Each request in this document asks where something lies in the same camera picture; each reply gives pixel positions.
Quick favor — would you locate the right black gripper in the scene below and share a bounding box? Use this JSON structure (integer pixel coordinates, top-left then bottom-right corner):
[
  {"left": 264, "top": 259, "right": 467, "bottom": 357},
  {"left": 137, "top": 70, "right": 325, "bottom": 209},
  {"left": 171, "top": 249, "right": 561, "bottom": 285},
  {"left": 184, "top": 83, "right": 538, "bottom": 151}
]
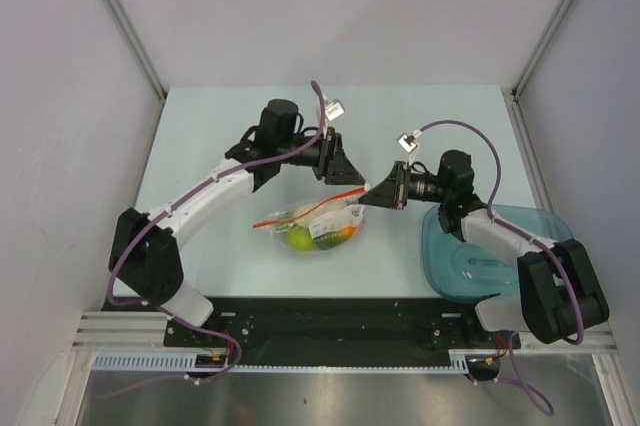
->
[{"left": 359, "top": 161, "right": 450, "bottom": 210}]

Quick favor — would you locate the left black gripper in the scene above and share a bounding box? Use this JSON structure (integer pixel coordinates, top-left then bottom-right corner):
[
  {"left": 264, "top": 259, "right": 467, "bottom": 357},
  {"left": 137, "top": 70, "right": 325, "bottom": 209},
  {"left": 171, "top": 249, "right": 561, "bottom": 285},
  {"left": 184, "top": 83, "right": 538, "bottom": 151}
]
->
[{"left": 277, "top": 127, "right": 364, "bottom": 186}]

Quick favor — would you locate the clear orange zip top bag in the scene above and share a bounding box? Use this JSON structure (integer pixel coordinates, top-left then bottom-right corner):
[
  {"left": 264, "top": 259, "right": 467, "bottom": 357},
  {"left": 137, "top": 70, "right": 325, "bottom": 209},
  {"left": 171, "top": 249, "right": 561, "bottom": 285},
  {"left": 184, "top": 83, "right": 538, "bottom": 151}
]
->
[{"left": 252, "top": 184, "right": 370, "bottom": 253}]

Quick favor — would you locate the orange green fake mango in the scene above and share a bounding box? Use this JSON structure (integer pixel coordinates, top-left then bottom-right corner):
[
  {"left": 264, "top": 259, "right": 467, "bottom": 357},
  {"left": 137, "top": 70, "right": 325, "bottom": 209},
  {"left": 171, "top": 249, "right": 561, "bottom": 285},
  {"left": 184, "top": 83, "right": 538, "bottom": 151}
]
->
[{"left": 314, "top": 226, "right": 358, "bottom": 250}]

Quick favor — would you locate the green fake pear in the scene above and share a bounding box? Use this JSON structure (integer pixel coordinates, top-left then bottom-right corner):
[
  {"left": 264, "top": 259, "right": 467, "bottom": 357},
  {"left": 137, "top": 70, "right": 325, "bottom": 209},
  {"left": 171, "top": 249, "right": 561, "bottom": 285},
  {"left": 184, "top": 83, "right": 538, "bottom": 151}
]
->
[{"left": 285, "top": 226, "right": 315, "bottom": 252}]

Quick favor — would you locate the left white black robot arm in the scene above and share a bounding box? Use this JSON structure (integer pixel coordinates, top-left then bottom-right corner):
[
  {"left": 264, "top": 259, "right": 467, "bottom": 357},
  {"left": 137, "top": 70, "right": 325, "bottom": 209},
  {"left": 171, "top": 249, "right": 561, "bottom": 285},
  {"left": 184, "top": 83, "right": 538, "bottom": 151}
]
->
[{"left": 109, "top": 98, "right": 365, "bottom": 346}]

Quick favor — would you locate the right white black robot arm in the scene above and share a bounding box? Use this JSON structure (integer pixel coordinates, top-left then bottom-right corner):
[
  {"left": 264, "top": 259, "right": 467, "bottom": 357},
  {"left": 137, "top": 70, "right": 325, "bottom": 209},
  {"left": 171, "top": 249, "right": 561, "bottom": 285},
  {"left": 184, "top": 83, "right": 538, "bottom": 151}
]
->
[{"left": 359, "top": 150, "right": 609, "bottom": 347}]

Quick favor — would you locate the teal plastic container lid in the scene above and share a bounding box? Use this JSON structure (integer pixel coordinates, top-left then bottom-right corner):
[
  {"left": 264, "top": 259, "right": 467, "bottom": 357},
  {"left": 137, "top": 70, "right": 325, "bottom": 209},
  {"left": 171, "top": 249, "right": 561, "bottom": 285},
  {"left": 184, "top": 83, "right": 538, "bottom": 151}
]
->
[{"left": 421, "top": 205, "right": 573, "bottom": 302}]

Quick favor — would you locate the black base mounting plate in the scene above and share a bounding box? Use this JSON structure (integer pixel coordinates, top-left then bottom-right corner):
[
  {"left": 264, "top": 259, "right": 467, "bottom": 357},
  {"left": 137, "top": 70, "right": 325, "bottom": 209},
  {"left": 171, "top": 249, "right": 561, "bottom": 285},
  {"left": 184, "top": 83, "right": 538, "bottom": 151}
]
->
[{"left": 102, "top": 296, "right": 522, "bottom": 366}]

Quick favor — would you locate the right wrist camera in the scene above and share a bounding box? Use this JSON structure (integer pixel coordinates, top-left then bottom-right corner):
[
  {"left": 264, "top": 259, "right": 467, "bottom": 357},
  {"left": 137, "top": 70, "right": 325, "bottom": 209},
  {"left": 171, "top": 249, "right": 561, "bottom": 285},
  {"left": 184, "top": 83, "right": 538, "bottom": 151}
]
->
[{"left": 397, "top": 133, "right": 420, "bottom": 155}]

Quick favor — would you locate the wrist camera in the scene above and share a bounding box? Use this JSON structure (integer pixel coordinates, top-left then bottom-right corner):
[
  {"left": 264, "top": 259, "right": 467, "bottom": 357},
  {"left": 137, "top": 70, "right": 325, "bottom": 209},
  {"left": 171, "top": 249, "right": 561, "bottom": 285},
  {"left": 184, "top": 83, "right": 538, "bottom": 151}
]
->
[
  {"left": 397, "top": 133, "right": 420, "bottom": 155},
  {"left": 324, "top": 100, "right": 345, "bottom": 122}
]

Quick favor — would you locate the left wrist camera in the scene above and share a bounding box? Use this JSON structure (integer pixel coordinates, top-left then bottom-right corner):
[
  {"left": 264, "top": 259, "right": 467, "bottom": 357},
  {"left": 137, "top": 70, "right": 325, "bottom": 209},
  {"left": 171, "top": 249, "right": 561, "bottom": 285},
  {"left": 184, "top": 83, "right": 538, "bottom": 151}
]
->
[{"left": 324, "top": 100, "right": 345, "bottom": 122}]

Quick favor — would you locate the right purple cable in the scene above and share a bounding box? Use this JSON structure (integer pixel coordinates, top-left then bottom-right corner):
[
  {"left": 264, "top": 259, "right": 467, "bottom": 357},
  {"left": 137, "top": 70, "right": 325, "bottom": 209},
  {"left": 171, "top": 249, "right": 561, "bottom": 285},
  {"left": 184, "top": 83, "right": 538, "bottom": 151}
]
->
[{"left": 417, "top": 118, "right": 586, "bottom": 416}]

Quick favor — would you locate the purple cable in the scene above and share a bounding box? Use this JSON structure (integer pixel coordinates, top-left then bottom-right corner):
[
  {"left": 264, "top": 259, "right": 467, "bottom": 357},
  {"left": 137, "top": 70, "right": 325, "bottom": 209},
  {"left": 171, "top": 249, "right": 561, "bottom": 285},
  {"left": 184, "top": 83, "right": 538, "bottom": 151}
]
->
[
  {"left": 99, "top": 79, "right": 334, "bottom": 400},
  {"left": 417, "top": 118, "right": 586, "bottom": 416}
]

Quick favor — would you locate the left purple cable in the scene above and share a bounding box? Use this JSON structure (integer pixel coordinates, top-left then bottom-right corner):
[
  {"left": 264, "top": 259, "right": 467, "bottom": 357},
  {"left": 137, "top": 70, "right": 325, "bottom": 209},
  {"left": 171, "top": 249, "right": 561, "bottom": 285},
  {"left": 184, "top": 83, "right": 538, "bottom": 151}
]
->
[{"left": 99, "top": 79, "right": 334, "bottom": 400}]

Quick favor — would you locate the white slotted cable duct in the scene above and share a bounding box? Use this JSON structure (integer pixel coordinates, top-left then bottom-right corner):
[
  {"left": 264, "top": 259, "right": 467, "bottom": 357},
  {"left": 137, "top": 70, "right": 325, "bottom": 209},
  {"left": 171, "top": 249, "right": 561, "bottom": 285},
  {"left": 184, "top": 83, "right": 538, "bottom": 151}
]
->
[{"left": 93, "top": 348, "right": 471, "bottom": 373}]

